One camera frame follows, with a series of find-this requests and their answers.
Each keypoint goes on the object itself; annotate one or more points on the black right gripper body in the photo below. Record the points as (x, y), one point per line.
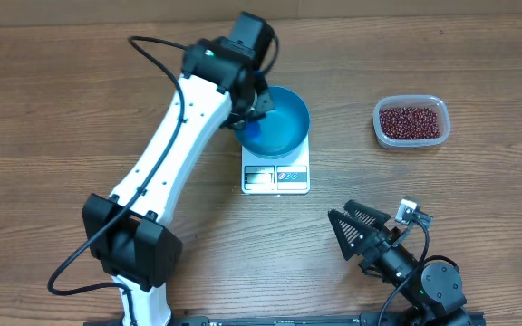
(395, 263)

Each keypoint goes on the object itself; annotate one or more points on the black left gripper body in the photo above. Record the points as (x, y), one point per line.
(263, 103)

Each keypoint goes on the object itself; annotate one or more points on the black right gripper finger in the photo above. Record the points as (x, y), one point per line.
(353, 236)
(365, 214)

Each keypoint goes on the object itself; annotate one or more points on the red adzuki beans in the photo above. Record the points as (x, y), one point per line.
(409, 123)

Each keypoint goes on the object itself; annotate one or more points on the blue plastic measuring scoop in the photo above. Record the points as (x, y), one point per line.
(253, 132)

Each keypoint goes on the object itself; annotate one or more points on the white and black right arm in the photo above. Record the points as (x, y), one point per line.
(427, 289)

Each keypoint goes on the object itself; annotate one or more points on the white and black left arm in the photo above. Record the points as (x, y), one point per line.
(222, 85)

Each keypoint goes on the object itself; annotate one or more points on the blue metal bowl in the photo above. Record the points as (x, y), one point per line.
(282, 130)

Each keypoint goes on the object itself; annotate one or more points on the white digital kitchen scale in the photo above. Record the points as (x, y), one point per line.
(288, 175)

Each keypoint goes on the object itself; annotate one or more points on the clear plastic food container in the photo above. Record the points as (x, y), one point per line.
(427, 101)

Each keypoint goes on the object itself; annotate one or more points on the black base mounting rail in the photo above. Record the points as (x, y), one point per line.
(324, 320)

